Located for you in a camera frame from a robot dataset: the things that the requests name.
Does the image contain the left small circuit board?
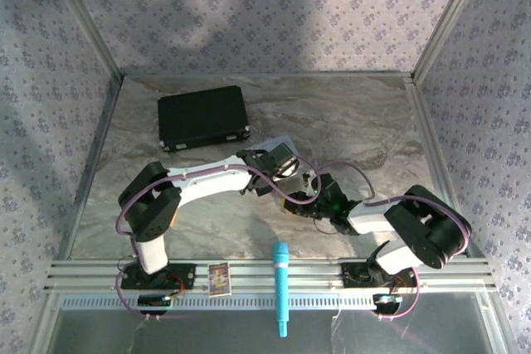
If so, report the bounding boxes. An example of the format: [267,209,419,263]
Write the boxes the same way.
[137,293,173,316]

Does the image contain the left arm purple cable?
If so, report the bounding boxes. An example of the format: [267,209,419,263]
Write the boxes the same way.
[114,153,324,322]

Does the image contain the slotted grey cable duct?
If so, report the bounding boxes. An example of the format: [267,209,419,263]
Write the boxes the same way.
[60,293,487,313]

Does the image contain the purple picture card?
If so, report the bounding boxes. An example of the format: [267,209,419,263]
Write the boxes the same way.
[207,261,232,298]

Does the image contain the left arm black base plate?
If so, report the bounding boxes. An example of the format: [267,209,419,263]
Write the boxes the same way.
[119,262,197,291]

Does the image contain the aluminium mounting rail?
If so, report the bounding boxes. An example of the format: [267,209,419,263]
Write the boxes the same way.
[43,257,498,293]

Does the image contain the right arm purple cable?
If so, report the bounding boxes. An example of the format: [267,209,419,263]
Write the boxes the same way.
[313,162,473,322]

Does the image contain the right small circuit board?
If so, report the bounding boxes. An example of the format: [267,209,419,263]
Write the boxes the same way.
[372,293,403,314]

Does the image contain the cyan marker pen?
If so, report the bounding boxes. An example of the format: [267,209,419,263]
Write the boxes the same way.
[271,240,290,338]

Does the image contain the aluminium rear rail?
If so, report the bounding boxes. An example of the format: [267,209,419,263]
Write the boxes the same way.
[119,71,416,80]

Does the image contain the small circuit board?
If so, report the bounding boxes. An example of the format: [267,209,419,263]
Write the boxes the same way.
[137,293,173,316]
[372,293,403,314]

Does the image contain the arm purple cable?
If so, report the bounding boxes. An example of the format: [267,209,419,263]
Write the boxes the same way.
[114,153,324,322]
[313,162,473,322]

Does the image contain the aluminium side rail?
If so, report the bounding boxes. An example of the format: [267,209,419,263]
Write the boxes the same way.
[405,75,482,258]
[57,74,125,262]

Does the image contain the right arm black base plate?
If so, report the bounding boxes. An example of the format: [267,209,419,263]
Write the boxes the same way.
[342,261,418,289]

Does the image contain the aluminium frame post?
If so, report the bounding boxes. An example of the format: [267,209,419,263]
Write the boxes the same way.
[412,0,494,80]
[41,0,125,80]

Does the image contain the grey metal panel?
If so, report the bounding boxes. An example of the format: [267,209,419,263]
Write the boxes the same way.
[45,308,505,354]

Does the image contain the black hard case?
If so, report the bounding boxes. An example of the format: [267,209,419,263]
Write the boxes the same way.
[157,85,252,153]

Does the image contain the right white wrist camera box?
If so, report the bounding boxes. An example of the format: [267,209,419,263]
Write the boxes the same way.
[301,170,321,198]

